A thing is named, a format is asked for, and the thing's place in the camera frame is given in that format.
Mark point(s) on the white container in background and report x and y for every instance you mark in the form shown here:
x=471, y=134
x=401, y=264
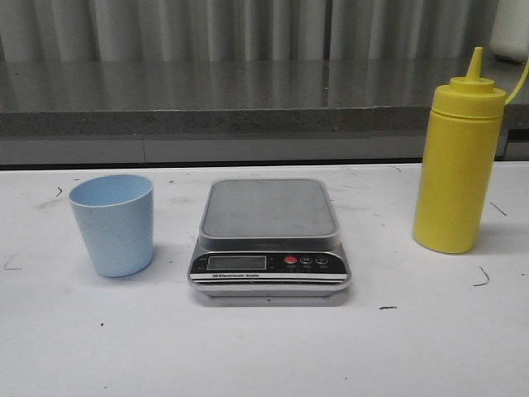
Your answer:
x=509, y=38

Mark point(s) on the yellow squeeze bottle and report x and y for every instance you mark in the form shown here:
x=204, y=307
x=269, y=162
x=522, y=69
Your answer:
x=464, y=125

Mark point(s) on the grey stone counter ledge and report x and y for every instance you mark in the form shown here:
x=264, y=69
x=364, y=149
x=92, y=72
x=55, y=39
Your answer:
x=143, y=114

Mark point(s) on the light blue plastic cup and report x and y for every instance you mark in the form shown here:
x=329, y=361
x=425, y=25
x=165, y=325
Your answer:
x=115, y=215

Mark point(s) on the silver digital kitchen scale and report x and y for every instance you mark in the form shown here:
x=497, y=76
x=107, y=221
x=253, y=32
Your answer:
x=269, y=238

